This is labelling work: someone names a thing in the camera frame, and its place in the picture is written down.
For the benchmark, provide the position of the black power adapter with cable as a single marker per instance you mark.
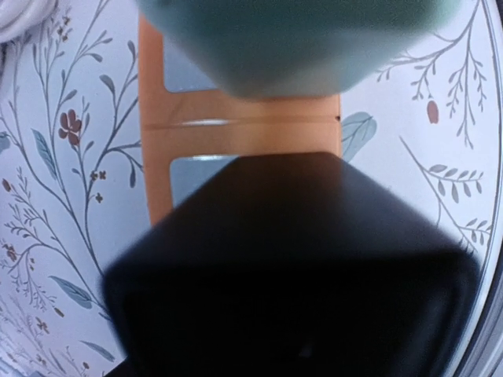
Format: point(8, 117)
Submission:
point(292, 265)

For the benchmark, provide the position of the orange power strip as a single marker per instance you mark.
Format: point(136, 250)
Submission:
point(210, 122)

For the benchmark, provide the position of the green plug adapter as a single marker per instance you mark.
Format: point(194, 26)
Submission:
point(267, 49)

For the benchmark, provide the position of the light blue power strip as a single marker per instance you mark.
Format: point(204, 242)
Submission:
point(17, 16)

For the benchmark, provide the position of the floral table mat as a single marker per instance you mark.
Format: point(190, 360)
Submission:
point(427, 126)

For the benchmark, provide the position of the front aluminium rail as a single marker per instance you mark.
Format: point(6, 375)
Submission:
point(493, 314)

